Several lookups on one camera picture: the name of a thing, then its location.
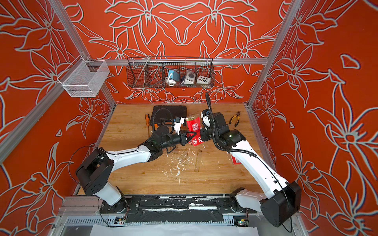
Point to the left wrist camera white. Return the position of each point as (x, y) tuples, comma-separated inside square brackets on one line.
[(178, 122)]

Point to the white timer device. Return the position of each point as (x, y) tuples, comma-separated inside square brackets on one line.
[(189, 78)]

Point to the blue white small box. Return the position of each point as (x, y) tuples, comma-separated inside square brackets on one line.
[(173, 76)]

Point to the red ruler set package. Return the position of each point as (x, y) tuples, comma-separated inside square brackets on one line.
[(235, 160), (194, 125)]

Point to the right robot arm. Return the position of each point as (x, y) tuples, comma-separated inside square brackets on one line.
[(280, 199)]

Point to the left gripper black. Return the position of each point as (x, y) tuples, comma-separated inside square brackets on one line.
[(183, 139)]

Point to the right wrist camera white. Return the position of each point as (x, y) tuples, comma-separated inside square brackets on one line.
[(207, 119)]

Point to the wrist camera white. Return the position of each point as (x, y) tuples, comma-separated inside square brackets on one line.
[(207, 119), (178, 122)]

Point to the black wire wall basket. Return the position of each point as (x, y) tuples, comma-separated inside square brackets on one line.
[(151, 72)]

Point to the white dotted cube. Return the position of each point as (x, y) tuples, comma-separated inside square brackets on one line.
[(202, 80)]

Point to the clear plastic wall bin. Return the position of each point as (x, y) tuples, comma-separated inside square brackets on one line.
[(84, 79)]

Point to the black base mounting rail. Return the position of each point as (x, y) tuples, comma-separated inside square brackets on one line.
[(175, 209)]

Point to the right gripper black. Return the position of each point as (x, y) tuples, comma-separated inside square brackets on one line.
[(204, 131)]

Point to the orange handled screwdriver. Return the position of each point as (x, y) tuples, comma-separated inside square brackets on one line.
[(147, 120)]

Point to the black orange tool case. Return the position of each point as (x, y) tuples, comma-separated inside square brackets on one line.
[(164, 113)]

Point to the clear triangle ruler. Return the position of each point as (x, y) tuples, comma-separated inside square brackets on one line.
[(184, 158)]

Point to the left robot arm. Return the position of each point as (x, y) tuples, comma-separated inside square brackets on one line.
[(95, 170)]

